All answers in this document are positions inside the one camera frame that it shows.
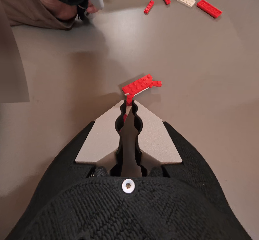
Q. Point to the white lego brick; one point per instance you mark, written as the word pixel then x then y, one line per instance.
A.
pixel 186 1

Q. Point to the red lego assembly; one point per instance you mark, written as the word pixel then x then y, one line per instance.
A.
pixel 137 85

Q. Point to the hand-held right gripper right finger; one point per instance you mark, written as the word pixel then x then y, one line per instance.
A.
pixel 157 143

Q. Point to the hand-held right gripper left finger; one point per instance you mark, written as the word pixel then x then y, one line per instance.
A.
pixel 99 141

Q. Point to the large red lego plate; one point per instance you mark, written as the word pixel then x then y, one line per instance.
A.
pixel 209 8

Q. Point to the person's left forearm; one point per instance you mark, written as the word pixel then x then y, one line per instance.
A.
pixel 24 5

